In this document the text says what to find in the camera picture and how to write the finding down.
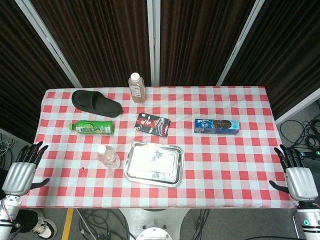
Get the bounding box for black slipper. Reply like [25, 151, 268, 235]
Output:
[71, 89, 124, 118]

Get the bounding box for black trouser leg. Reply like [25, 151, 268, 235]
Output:
[11, 209, 39, 236]

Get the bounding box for dark red navy snack packet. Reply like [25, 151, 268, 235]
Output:
[134, 112, 172, 138]

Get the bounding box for black floor cables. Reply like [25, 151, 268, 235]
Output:
[74, 208, 137, 240]

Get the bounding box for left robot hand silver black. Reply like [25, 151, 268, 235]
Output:
[1, 141, 51, 196]

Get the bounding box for blue cookie box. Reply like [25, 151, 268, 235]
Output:
[193, 118, 241, 135]

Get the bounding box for white black sneaker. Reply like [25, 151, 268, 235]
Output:
[31, 211, 58, 240]

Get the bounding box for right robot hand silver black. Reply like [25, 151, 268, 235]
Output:
[268, 144, 320, 201]

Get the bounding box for transparent water bottle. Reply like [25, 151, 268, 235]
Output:
[96, 144, 121, 170]

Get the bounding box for black cable bundle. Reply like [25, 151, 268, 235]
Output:
[279, 119, 320, 151]

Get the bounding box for pink juice bottle white cap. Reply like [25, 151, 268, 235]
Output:
[128, 72, 147, 104]

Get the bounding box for red white checkered tablecloth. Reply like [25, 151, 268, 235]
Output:
[19, 85, 300, 210]

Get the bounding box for green tea bottle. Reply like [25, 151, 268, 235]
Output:
[69, 120, 116, 136]

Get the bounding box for steel rectangular tray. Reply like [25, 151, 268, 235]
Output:
[123, 141, 185, 188]

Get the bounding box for white partition post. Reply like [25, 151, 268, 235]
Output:
[146, 0, 161, 87]
[216, 0, 266, 86]
[14, 0, 83, 89]

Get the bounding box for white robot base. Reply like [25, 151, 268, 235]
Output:
[117, 208, 191, 240]

